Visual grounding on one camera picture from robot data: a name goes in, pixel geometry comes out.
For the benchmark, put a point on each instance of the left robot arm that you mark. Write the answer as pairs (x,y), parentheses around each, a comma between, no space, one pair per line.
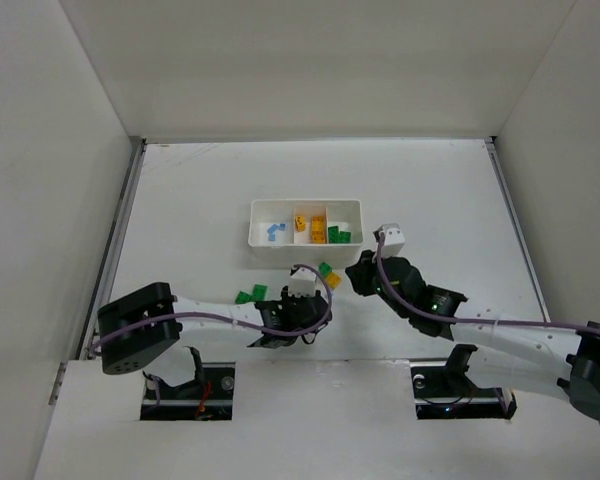
(154,332)

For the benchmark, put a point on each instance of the small green lego brick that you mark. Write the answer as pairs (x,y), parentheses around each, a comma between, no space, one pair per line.
(344,237)

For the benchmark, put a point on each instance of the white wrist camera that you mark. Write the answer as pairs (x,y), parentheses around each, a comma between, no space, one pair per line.
(390,238)
(302,283)

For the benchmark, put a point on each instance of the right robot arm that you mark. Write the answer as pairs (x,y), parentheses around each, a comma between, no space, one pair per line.
(561,361)

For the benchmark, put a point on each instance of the left aluminium rail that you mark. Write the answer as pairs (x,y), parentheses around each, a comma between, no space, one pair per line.
(103,285)

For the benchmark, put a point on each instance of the green curved lego brick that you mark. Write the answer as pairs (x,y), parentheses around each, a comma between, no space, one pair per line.
(259,292)
(243,298)

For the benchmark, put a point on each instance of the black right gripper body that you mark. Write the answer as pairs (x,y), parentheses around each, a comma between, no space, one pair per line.
(362,275)

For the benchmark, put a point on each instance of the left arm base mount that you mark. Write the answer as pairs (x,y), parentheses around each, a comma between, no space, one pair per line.
(207,397)

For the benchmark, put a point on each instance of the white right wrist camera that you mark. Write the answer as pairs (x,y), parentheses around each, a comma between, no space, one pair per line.
(390,238)

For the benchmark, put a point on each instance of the aluminium rail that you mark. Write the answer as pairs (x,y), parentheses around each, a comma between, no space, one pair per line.
(490,143)
(103,285)

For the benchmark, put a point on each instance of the right aluminium rail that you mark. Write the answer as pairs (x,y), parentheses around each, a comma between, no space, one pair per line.
(490,143)

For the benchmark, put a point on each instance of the white three-compartment tray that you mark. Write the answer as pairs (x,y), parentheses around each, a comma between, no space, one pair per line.
(296,247)

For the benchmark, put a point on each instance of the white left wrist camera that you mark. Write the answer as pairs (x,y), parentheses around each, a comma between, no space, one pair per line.
(302,283)

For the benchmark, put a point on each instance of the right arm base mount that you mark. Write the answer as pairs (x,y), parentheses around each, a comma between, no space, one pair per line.
(443,391)

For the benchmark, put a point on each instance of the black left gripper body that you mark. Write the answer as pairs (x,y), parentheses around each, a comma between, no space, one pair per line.
(313,307)

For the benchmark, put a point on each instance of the yellow rectangular lego brick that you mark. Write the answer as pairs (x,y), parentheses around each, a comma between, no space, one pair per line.
(333,280)

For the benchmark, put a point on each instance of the yellow face lego brick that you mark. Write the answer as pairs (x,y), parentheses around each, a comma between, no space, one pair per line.
(299,223)

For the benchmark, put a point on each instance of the green square lego brick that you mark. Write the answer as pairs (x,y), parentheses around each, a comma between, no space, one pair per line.
(324,269)

